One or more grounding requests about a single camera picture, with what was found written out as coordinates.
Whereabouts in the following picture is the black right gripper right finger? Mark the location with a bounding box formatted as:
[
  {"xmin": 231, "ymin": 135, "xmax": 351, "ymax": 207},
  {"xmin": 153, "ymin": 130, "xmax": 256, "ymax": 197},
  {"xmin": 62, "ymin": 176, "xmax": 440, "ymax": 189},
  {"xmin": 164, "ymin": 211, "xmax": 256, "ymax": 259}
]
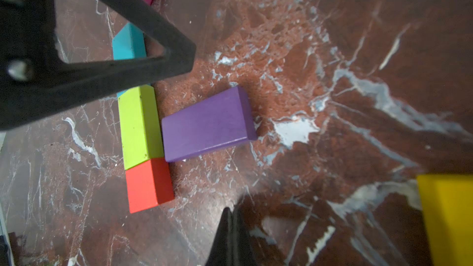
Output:
[{"xmin": 232, "ymin": 206, "xmax": 257, "ymax": 266}]

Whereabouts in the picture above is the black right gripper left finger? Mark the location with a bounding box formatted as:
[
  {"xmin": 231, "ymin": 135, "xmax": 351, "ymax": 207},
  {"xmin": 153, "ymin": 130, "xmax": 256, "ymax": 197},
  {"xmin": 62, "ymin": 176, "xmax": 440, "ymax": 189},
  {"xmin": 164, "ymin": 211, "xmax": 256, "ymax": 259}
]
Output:
[{"xmin": 205, "ymin": 208, "xmax": 233, "ymax": 266}]

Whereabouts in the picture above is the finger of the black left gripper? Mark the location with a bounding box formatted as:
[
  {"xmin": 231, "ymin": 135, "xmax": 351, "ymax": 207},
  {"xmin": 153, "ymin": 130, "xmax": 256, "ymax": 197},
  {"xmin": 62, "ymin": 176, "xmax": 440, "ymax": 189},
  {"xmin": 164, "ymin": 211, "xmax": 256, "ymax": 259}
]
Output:
[{"xmin": 1, "ymin": 0, "xmax": 196, "ymax": 131}]

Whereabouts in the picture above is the small red block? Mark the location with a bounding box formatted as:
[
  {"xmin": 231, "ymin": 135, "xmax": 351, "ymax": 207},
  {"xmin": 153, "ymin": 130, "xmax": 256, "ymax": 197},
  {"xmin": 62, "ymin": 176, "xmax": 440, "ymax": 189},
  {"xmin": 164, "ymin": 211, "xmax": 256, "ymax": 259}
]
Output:
[{"xmin": 125, "ymin": 158, "xmax": 174, "ymax": 214}]

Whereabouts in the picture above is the teal block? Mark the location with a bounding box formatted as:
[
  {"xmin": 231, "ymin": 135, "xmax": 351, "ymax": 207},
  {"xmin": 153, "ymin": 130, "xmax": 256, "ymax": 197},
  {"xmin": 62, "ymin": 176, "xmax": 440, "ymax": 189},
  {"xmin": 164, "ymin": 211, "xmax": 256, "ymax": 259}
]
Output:
[{"xmin": 112, "ymin": 21, "xmax": 148, "ymax": 99}]

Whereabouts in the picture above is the lime green block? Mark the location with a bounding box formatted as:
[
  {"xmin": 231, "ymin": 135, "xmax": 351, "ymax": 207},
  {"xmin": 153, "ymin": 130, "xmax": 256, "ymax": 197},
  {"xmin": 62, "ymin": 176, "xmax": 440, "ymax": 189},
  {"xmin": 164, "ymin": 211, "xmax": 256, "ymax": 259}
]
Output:
[{"xmin": 118, "ymin": 85, "xmax": 165, "ymax": 170}]

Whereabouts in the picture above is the large purple block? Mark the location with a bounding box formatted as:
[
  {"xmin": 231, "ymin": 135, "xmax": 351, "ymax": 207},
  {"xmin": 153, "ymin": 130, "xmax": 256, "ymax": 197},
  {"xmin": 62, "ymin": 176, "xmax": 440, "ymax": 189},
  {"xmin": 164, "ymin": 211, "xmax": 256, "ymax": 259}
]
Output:
[{"xmin": 161, "ymin": 86, "xmax": 257, "ymax": 163}]

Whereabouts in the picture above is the yellow block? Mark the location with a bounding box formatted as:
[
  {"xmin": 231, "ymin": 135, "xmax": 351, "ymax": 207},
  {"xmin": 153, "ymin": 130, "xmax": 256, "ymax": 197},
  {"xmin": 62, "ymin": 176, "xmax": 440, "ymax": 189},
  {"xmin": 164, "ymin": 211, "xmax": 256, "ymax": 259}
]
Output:
[{"xmin": 417, "ymin": 174, "xmax": 473, "ymax": 266}]

